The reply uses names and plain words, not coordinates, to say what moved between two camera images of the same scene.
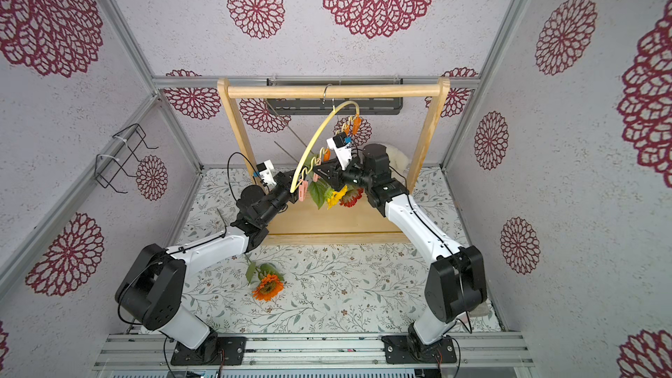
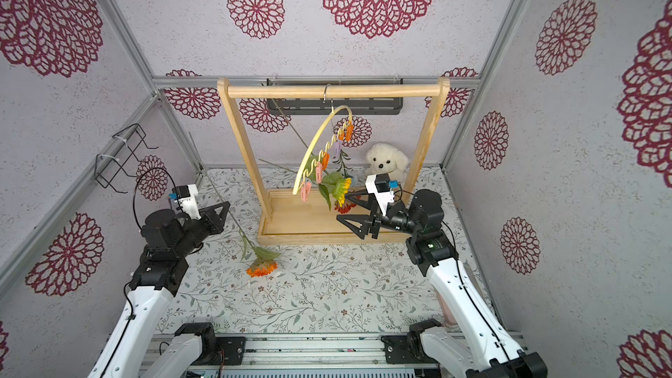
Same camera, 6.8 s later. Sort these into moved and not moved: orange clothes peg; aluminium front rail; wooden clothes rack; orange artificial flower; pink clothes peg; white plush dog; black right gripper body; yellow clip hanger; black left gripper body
Moved: orange artificial flower; orange clothes peg; black left gripper body; black right gripper body; yellow clip hanger
Not moved: wooden clothes rack; pink clothes peg; aluminium front rail; white plush dog
